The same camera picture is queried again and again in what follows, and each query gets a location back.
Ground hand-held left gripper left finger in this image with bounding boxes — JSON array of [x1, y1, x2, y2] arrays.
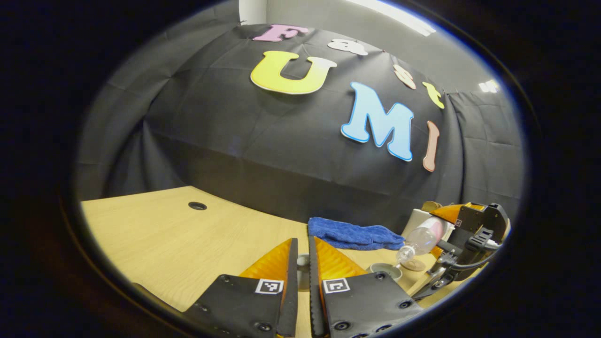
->
[[183, 238, 299, 338]]

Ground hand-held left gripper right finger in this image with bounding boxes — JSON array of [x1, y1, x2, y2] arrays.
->
[[308, 236, 425, 338]]

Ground clear water bottle pink label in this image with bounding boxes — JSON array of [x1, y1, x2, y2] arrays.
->
[[396, 217, 449, 264]]

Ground white toaster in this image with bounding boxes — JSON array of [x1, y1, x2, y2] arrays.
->
[[401, 208, 456, 245]]

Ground blue towel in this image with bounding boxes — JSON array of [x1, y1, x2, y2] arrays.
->
[[308, 216, 405, 251]]

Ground black backdrop cloth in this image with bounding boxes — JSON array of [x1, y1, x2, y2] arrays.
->
[[75, 14, 524, 235]]

